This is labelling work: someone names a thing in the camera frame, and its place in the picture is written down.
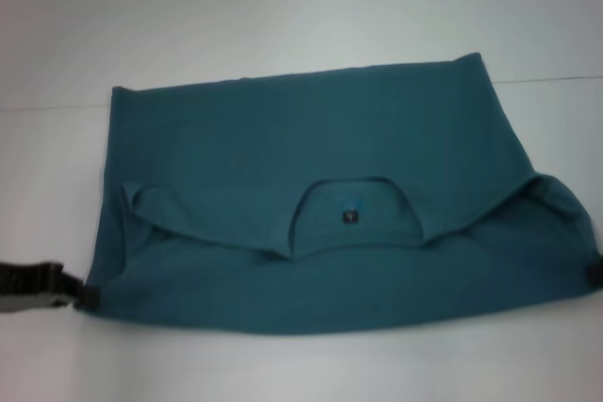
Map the teal t-shirt with FREE print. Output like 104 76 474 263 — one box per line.
77 52 603 345

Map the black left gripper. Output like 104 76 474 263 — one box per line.
0 260 102 314

